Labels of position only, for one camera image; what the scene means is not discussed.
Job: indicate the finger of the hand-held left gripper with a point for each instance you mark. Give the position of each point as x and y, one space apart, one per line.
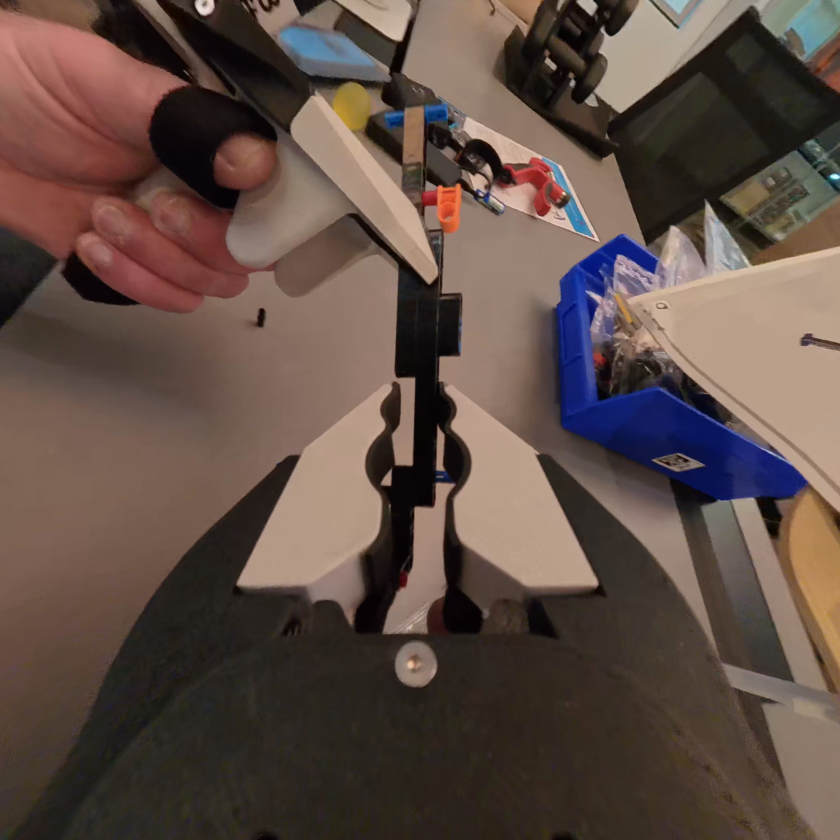
315 275
367 184

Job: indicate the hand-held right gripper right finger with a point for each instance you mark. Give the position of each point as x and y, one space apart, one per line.
525 518

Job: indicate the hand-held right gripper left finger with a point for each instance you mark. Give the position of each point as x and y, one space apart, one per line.
308 518

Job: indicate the orange connector piece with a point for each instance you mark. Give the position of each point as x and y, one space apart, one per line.
449 210

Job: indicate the black toy beam assembly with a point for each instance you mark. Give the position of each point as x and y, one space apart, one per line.
417 341

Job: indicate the grey desk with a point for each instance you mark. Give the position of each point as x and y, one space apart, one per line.
131 426

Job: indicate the person's left hand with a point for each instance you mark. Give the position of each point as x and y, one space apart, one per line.
65 131

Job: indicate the black rectangular box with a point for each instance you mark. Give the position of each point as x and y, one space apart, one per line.
384 141

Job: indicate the blue foam pad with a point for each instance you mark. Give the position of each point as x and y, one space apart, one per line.
328 52

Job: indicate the yellow ball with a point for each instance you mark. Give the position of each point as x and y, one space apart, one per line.
352 105

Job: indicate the blue storage bin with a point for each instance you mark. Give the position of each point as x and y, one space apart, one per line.
656 430

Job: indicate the red clamp tool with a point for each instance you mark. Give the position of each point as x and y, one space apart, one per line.
538 184

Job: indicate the printed paper sheet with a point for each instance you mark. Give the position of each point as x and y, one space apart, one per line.
564 210

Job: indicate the black dumbbell rack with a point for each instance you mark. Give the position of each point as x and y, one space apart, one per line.
564 59

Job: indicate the plastic bags of parts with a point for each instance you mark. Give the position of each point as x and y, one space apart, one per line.
630 308

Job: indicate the round wooden board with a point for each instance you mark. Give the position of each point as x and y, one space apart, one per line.
817 577

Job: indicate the black monitor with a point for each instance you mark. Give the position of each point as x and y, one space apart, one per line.
709 131

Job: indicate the white adjacent table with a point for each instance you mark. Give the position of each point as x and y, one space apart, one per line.
804 774

